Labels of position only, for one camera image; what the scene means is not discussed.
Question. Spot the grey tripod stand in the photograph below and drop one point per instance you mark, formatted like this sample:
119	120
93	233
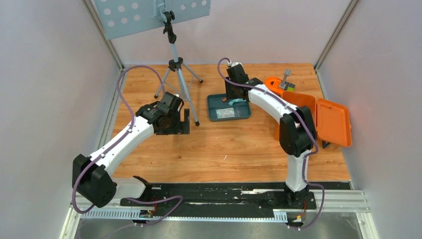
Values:
176	64

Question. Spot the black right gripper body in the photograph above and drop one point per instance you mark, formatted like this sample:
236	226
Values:
232	93

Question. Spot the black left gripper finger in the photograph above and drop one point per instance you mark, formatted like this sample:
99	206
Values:
172	131
186	122

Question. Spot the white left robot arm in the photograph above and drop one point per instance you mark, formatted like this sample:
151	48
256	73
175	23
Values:
92	175

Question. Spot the orange medicine box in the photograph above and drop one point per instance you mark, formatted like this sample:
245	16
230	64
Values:
331	119

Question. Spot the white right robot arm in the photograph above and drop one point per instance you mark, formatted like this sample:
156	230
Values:
297	133

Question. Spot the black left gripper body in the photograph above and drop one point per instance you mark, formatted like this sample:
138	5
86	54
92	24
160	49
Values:
175	120

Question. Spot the teal divided tray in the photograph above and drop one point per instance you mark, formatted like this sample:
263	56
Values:
214	102

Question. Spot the perforated grey panel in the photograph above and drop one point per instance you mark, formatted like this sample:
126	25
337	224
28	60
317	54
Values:
121	18

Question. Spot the teal sachet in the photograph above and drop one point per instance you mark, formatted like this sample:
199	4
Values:
233	101

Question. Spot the orange ring toy stand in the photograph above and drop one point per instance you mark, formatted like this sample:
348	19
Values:
279	86

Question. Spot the clear bag teal gauze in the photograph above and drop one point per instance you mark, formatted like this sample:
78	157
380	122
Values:
225	113

